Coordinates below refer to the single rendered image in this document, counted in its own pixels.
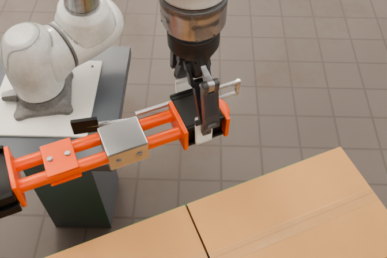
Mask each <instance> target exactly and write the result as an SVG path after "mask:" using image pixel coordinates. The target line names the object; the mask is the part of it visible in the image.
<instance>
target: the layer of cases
mask: <svg viewBox="0 0 387 258"><path fill-rule="evenodd" d="M44 258H387V209H386V208H385V206H384V205H383V204H382V202H381V201H380V200H379V198H378V197H377V195H376V194H375V193H374V191H373V190H372V189H371V187H370V186H369V185H368V183H367V182H366V180H365V179H364V178H363V176H362V175H361V174H360V173H359V171H358V170H357V168H356V167H355V165H354V164H353V163H352V161H351V160H350V159H349V157H348V156H347V155H346V153H345V152H344V150H343V149H342V148H341V147H337V148H335V149H332V150H330V151H327V152H324V153H322V154H319V155H316V156H314V157H311V158H308V159H306V160H303V161H300V162H297V163H295V164H292V165H290V166H287V167H285V168H282V169H279V170H276V171H274V172H271V173H268V174H265V175H263V176H260V177H258V178H255V179H253V180H249V181H247V182H244V183H242V184H239V185H236V186H234V187H231V188H228V189H226V190H223V191H221V192H217V193H215V194H212V195H210V196H207V197H205V198H202V199H199V200H196V201H194V202H191V203H188V204H187V207H186V206H185V205H183V206H180V207H178V208H175V209H172V210H170V211H167V212H165V213H162V214H159V215H156V216H154V217H151V218H149V219H145V220H144V221H140V222H138V223H135V224H133V225H130V226H127V227H124V228H122V229H119V230H117V231H114V232H112V233H108V234H106V235H103V236H101V237H98V238H95V239H93V240H90V241H87V242H84V243H82V244H79V245H76V246H74V247H71V248H69V249H66V250H63V251H61V252H58V253H55V254H53V255H50V256H47V257H44Z"/></svg>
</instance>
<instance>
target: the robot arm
mask: <svg viewBox="0 0 387 258"><path fill-rule="evenodd" d="M159 1H160V12H161V22H162V23H163V25H164V27H165V29H166V31H167V40H168V46H169V48H170V67H171V68H172V69H175V70H174V77H175V78H177V79H176V80H175V89H176V93H178V92H182V91H185V90H188V89H193V95H194V99H195V105H196V111H197V117H196V118H195V121H194V123H195V144H196V145H199V144H201V143H205V142H208V141H210V140H212V134H213V128H215V127H219V126H220V121H219V86H220V81H219V79H218V78H214V79H212V77H211V70H210V69H211V67H210V66H211V59H210V58H211V56H212V55H213V54H214V52H215V51H216V50H217V49H218V47H219V41H220V31H221V30H222V29H223V27H224V26H225V24H226V15H227V1H228V0H159ZM123 27H124V19H123V15H122V13H121V11H120V9H119V8H118V7H117V6H116V5H115V3H114V2H112V1H111V0H59V2H58V5H57V10H56V13H55V17H54V21H53V22H51V23H49V24H47V25H41V24H38V23H35V22H23V23H20V24H17V25H14V26H12V27H11V28H9V29H8V30H7V31H6V32H5V34H4V35H3V37H2V40H1V50H0V53H1V61H2V65H3V69H4V71H5V74H6V76H7V78H8V80H9V82H10V84H11V86H12V87H13V89H12V90H8V91H5V92H2V93H1V96H2V98H1V99H2V101H12V102H17V107H16V111H15V113H14V118H15V120H16V121H22V120H24V119H28V118H33V117H42V116H51V115H70V114H72V113H73V108H72V105H71V82H72V79H73V77H74V75H73V72H72V71H73V69H74V68H76V67H77V66H79V65H81V64H83V63H85V62H87V61H89V60H91V59H93V58H94V57H96V56H97V55H99V54H100V53H102V52H103V51H105V50H106V49H108V48H109V47H110V46H111V45H113V44H114V42H115V41H116V40H117V39H118V38H119V36H120V35H121V33H122V31H123ZM200 77H201V78H200ZM193 78H197V79H193Z"/></svg>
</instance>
